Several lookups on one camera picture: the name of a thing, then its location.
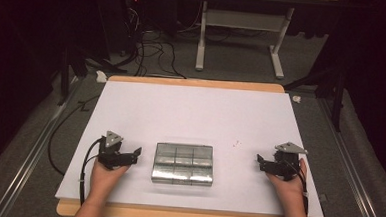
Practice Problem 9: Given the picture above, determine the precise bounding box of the person's left hand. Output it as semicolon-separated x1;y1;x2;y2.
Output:
87;161;131;204

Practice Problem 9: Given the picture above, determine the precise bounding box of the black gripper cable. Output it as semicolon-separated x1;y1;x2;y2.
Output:
285;160;312;217
78;136;104;207

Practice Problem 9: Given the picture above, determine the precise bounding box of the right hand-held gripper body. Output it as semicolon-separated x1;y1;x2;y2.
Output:
271;141;308;183

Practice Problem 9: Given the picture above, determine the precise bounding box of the black computer tower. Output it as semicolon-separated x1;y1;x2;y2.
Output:
95;0;143;59

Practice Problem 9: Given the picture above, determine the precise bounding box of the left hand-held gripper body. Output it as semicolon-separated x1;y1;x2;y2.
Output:
97;130;125;171

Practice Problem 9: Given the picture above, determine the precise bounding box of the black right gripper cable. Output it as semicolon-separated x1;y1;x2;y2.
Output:
285;160;312;217

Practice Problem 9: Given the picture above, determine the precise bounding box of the clear plastic compartment box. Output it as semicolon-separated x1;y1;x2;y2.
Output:
150;141;216;188

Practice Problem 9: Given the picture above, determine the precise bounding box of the white desk frame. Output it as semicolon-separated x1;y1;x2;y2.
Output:
195;0;296;81

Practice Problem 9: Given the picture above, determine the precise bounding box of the white table sheet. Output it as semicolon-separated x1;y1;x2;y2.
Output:
54;78;331;217

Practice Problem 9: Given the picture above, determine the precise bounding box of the black floor cable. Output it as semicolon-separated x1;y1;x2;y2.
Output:
45;92;101;179

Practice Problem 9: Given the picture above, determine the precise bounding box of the black stand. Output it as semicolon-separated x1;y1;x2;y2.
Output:
281;62;347;132
56;44;130;110

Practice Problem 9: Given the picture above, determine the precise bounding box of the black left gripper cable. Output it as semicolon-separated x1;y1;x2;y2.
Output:
78;136;104;207

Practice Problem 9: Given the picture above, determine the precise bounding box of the tangle of black cables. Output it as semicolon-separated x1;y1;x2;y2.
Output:
119;8;190;80

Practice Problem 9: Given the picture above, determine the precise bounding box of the person's right hand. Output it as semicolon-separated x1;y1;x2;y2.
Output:
264;156;310;216

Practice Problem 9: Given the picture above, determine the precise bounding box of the metal floor rail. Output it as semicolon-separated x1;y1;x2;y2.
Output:
311;96;386;217
0;74;83;217

